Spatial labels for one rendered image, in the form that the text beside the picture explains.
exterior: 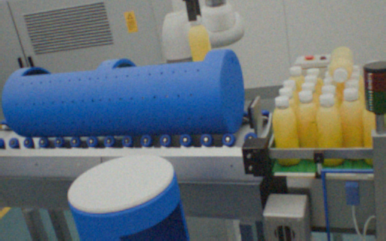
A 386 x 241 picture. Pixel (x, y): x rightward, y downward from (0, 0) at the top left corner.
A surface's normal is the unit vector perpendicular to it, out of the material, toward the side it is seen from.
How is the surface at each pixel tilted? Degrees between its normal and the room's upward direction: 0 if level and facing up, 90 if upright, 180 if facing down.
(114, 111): 90
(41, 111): 87
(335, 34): 90
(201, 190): 110
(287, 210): 0
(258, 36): 90
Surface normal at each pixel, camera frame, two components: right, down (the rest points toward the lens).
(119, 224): 0.07, 0.34
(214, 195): -0.23, 0.68
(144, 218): 0.45, 0.23
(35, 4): -0.21, 0.38
